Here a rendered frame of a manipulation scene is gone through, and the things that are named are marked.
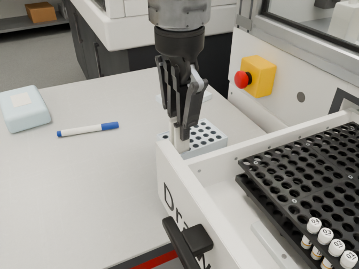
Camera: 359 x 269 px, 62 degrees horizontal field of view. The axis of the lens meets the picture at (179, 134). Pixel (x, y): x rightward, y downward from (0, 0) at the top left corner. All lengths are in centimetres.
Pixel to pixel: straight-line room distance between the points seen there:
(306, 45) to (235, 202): 32
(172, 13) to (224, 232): 28
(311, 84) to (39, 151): 57
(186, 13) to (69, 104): 51
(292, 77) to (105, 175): 42
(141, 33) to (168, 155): 73
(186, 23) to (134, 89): 49
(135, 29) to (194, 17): 63
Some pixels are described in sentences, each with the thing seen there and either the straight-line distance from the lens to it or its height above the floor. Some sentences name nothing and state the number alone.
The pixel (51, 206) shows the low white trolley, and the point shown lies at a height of 76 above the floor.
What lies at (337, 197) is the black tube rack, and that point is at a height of 90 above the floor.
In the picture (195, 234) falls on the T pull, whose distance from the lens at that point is 32.
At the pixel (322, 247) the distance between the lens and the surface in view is 35.
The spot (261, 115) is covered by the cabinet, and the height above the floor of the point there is 77.
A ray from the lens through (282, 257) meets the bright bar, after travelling 39.
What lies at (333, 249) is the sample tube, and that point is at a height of 91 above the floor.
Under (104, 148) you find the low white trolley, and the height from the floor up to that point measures 76.
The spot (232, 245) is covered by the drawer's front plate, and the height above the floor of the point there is 93.
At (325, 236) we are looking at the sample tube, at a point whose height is 91.
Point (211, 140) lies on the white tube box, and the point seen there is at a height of 79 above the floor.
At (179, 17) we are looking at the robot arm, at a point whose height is 106.
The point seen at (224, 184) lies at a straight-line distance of 47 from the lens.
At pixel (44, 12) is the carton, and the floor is 26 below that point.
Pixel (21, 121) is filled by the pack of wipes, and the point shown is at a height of 79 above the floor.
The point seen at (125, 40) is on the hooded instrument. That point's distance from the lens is 104.
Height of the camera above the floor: 117
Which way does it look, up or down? 37 degrees down
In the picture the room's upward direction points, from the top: straight up
